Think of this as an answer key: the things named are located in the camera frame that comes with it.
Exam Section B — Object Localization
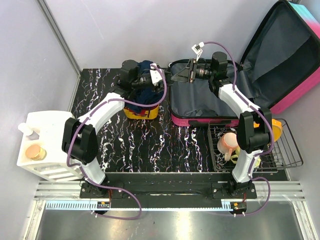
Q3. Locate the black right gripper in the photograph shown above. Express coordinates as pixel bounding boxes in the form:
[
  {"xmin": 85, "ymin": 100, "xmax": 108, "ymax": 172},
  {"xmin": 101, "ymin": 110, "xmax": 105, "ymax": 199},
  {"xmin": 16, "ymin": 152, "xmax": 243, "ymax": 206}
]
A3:
[{"xmin": 170, "ymin": 59, "xmax": 214, "ymax": 84}]

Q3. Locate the navy blue garment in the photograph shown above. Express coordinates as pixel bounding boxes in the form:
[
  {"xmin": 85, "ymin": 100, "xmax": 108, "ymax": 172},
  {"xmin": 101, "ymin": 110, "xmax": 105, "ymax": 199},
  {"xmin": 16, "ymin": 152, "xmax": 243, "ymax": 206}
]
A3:
[{"xmin": 125, "ymin": 60, "xmax": 164, "ymax": 113}]

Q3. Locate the orange plastic basket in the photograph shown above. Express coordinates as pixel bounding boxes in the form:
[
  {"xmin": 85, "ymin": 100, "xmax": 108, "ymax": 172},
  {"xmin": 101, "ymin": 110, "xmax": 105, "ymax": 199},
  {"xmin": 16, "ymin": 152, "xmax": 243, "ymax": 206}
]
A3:
[{"xmin": 123, "ymin": 105, "xmax": 159, "ymax": 120}]

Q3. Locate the teal and pink kids suitcase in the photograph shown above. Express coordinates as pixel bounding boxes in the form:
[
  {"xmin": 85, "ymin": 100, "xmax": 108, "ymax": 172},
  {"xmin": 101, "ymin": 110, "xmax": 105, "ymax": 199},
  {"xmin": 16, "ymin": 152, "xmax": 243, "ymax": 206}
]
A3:
[{"xmin": 169, "ymin": 0, "xmax": 320, "ymax": 127}]

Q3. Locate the white cylindrical tube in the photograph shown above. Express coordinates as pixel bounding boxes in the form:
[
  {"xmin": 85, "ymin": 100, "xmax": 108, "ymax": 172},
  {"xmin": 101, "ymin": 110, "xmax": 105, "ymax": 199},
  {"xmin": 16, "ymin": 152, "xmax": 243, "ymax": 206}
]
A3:
[{"xmin": 17, "ymin": 122, "xmax": 40, "ymax": 141}]

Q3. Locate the gold lidded cosmetic jar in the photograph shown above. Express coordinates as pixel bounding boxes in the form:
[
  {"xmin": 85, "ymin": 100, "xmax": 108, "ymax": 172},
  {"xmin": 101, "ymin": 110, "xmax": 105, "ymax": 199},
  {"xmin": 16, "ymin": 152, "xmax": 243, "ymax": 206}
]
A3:
[{"xmin": 25, "ymin": 144, "xmax": 47, "ymax": 161}]

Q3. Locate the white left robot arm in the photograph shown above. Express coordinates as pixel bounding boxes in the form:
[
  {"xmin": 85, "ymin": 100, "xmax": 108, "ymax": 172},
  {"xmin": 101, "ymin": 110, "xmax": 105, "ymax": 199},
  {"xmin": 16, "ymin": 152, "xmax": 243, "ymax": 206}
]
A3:
[{"xmin": 61, "ymin": 59, "xmax": 167, "ymax": 198}]

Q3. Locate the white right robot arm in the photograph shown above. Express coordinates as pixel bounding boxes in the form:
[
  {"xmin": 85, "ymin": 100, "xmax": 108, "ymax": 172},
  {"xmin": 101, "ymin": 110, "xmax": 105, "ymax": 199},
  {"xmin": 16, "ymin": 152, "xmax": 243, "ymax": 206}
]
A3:
[{"xmin": 170, "ymin": 51, "xmax": 274, "ymax": 199}]

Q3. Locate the black marble pattern mat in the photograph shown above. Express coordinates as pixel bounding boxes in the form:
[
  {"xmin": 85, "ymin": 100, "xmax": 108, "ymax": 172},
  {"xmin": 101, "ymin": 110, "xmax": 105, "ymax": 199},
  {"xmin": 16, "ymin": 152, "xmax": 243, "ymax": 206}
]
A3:
[{"xmin": 71, "ymin": 68, "xmax": 214, "ymax": 173}]

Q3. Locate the pink plastic cup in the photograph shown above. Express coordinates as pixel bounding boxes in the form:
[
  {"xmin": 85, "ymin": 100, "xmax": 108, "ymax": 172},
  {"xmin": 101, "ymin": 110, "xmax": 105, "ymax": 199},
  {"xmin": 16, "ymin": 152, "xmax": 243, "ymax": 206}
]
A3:
[{"xmin": 217, "ymin": 132, "xmax": 239, "ymax": 162}]

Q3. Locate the yellow-green plastic cup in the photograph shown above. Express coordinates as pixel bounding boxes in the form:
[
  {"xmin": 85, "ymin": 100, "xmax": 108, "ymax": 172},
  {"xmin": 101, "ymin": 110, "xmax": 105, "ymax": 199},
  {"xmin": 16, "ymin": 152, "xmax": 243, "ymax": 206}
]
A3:
[{"xmin": 230, "ymin": 146, "xmax": 261, "ymax": 168}]

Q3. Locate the white compartment organizer box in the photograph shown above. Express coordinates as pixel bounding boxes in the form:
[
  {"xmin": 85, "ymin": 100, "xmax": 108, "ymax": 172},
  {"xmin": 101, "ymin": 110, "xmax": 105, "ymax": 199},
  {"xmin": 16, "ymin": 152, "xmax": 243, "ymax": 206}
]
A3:
[{"xmin": 16, "ymin": 110, "xmax": 83, "ymax": 183}]

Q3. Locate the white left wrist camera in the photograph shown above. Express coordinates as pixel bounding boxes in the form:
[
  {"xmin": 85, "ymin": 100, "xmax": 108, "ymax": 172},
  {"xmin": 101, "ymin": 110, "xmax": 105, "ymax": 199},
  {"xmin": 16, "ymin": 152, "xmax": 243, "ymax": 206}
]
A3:
[{"xmin": 149, "ymin": 63, "xmax": 164, "ymax": 86}]

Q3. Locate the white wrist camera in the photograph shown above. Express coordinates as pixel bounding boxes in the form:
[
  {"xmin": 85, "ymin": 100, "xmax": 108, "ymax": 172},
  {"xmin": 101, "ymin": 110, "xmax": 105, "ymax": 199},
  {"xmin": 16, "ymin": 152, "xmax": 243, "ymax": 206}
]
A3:
[
  {"xmin": 149, "ymin": 63, "xmax": 164, "ymax": 86},
  {"xmin": 191, "ymin": 42, "xmax": 205, "ymax": 61}
]

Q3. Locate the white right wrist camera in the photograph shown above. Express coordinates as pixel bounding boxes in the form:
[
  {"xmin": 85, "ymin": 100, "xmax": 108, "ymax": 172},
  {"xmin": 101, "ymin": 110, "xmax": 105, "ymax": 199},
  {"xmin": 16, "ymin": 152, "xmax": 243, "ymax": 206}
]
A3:
[{"xmin": 191, "ymin": 42, "xmax": 205, "ymax": 61}]

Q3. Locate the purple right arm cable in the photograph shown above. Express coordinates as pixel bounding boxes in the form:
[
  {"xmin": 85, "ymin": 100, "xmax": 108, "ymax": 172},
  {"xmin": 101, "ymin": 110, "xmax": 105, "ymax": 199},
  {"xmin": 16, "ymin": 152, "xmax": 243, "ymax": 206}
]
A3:
[{"xmin": 202, "ymin": 41, "xmax": 275, "ymax": 218}]

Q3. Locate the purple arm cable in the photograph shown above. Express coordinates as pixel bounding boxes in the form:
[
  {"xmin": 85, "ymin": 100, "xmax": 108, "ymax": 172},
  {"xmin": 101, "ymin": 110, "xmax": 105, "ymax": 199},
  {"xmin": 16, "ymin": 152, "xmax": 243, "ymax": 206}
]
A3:
[
  {"xmin": 202, "ymin": 41, "xmax": 275, "ymax": 218},
  {"xmin": 66, "ymin": 64, "xmax": 168, "ymax": 220}
]

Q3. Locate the black wire dish rack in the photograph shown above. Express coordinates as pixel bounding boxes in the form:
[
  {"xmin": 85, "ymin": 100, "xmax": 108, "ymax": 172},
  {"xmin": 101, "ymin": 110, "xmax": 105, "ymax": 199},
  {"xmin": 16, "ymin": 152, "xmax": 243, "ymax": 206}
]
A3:
[{"xmin": 207, "ymin": 118, "xmax": 304, "ymax": 173}]

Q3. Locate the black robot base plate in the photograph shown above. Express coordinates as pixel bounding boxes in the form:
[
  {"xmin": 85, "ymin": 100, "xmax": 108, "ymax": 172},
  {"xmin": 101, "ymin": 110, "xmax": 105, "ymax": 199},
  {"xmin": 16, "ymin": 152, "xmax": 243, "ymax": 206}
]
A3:
[{"xmin": 79, "ymin": 171, "xmax": 258, "ymax": 201}]

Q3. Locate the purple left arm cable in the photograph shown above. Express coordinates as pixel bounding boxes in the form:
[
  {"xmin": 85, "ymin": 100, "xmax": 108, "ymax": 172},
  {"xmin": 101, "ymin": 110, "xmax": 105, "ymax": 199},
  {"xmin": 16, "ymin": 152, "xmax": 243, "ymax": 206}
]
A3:
[{"xmin": 66, "ymin": 64, "xmax": 168, "ymax": 220}]

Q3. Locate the aluminium slotted rail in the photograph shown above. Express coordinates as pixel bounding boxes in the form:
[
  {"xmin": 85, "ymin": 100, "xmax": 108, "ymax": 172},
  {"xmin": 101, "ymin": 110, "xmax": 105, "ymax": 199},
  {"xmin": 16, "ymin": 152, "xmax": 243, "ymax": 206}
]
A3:
[{"xmin": 34, "ymin": 181, "xmax": 305, "ymax": 212}]

